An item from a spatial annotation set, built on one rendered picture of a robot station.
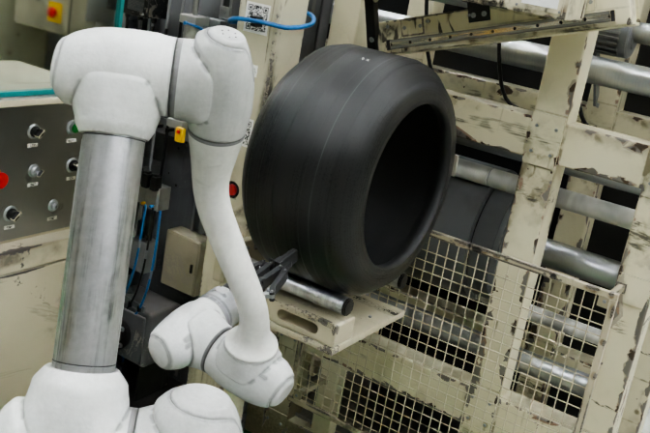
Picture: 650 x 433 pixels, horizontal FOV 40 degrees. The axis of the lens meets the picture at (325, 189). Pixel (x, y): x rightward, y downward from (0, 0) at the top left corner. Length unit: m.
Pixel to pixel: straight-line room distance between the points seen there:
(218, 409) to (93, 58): 0.58
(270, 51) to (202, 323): 0.78
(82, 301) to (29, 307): 0.90
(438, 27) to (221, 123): 1.10
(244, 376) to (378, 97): 0.69
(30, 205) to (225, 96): 0.96
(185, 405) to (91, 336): 0.18
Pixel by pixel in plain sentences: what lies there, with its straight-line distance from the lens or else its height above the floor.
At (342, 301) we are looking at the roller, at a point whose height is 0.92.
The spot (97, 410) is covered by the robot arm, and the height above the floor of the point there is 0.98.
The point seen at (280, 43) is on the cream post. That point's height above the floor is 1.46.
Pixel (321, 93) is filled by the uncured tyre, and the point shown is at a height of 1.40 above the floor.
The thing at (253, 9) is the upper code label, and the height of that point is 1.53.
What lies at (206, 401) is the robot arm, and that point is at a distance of 1.47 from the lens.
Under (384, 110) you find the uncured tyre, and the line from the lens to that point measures 1.99.
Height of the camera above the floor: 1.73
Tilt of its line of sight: 15 degrees down
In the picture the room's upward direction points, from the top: 10 degrees clockwise
